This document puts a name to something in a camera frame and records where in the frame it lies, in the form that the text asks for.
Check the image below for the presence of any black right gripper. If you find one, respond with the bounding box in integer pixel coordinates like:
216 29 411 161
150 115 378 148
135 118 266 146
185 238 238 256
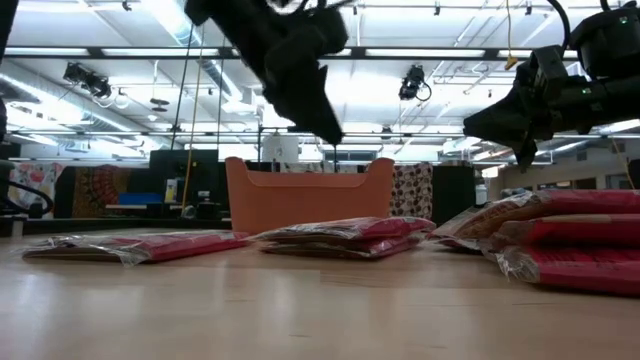
462 74 640 172

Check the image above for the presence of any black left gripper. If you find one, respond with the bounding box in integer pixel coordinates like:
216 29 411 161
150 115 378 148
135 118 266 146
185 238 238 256
209 0 350 147

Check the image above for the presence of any red popcorn bag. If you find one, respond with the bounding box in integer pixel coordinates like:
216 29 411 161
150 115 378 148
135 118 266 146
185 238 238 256
494 243 640 297
248 216 437 245
20 229 251 266
258 233 426 261
428 188 640 251
487 213 640 251

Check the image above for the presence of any black cabinet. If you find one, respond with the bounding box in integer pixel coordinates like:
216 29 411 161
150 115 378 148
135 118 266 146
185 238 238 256
431 164 477 226

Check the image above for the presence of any orange plastic basket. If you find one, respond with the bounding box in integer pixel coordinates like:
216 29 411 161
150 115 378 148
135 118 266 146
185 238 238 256
224 156 396 236

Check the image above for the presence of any white brown dotted cloth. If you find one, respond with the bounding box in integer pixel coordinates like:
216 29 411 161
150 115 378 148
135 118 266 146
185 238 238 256
389 162 434 220

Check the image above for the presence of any black monitor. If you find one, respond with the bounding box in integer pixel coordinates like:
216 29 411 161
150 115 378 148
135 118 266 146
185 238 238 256
148 148 220 194

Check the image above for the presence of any blue box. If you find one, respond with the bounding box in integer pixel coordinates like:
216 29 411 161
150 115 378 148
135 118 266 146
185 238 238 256
118 192 164 207

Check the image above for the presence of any red orange patterned cloth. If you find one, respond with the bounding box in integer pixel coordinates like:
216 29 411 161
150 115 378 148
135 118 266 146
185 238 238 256
72 164 132 219

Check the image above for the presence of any black curved tube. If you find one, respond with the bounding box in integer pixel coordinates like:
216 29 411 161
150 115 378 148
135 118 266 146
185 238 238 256
0 159 55 221

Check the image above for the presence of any floral patterned cloth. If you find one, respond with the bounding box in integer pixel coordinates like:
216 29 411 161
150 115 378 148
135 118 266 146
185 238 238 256
8 162 65 220

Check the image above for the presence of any yellow hanging cable with hook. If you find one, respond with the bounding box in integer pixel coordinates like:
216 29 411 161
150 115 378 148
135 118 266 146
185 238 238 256
503 0 520 71

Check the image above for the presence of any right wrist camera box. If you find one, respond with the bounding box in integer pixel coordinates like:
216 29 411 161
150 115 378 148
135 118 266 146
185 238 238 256
528 44 570 92

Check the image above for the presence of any black ceiling-mounted camera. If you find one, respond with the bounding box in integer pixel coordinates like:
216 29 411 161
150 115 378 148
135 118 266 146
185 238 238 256
62 61 114 100
398 64 433 103

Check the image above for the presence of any thin yellow hanging cord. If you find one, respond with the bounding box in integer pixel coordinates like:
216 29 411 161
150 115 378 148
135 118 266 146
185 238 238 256
180 24 207 211

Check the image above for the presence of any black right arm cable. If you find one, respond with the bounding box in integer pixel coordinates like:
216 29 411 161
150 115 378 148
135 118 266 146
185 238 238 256
546 0 573 51

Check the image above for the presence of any thin black hanging cable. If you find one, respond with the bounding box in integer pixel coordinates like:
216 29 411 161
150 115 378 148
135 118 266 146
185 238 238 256
169 22 195 151

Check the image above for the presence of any black vertical post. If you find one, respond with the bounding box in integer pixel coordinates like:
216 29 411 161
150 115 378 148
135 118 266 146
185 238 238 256
0 0 20 51

